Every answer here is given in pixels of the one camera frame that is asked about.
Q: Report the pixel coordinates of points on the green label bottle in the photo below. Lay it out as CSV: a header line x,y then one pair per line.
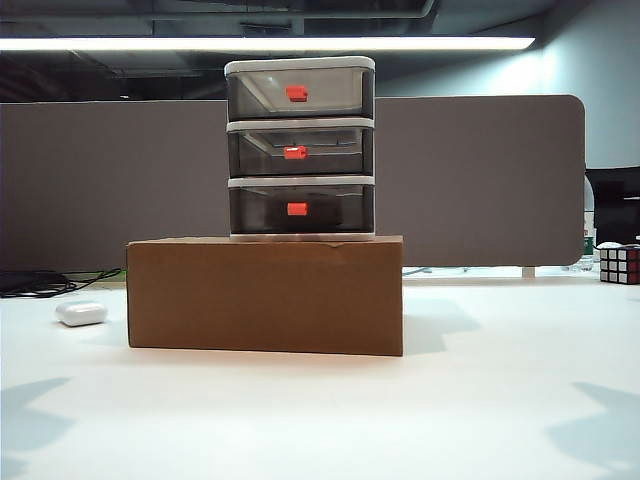
x,y
589,240

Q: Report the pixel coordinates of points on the white earbuds case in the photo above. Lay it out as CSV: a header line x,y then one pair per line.
x,y
81,314

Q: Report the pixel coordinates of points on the grey partition with rounded corner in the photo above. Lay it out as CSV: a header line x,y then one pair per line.
x,y
475,185

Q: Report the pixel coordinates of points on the white drawer cabinet frame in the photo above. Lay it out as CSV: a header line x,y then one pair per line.
x,y
300,61

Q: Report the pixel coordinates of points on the white partition foot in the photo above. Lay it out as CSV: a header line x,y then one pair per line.
x,y
528,272

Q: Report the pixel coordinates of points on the grey straight partition panel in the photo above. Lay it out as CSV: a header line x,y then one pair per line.
x,y
100,185

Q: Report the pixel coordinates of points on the white ceiling light strip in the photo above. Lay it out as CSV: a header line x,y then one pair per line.
x,y
250,43

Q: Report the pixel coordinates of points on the Rubik's cube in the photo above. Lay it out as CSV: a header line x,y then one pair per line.
x,y
620,265

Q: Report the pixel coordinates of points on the brown cardboard box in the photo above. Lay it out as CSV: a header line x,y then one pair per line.
x,y
265,295

